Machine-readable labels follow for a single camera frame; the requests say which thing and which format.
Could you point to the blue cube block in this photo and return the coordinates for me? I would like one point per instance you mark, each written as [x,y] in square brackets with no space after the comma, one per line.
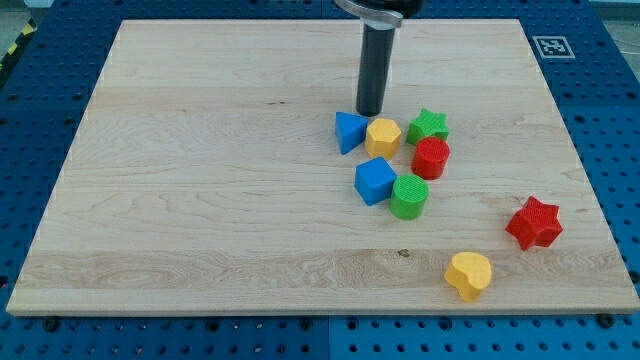
[374,180]

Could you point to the yellow hexagon block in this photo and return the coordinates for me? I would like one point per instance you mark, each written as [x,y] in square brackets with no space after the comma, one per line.
[382,138]

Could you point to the silver rod mount clamp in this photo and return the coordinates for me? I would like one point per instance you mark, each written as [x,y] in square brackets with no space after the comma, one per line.
[382,13]

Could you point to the blue triangle block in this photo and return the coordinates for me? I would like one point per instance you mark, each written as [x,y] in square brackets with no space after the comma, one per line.
[350,130]

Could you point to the white fiducial marker tag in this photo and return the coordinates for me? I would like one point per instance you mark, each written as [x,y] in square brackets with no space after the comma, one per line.
[553,47]

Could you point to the light wooden board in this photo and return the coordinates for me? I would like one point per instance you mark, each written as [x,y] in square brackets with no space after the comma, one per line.
[205,179]

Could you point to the yellow heart block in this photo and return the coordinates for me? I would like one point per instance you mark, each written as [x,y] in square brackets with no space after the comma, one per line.
[470,273]

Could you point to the red star block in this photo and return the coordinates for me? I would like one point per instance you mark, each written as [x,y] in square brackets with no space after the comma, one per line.
[536,224]

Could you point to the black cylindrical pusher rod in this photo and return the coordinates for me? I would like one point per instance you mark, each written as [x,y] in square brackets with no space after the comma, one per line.
[375,59]

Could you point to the red cylinder block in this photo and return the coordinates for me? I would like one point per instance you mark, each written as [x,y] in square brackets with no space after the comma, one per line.
[430,158]

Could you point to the green star block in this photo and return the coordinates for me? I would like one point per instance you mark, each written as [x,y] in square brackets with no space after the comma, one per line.
[427,124]

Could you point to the green cylinder block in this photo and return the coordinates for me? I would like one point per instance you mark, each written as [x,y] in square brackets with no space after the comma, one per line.
[409,195]

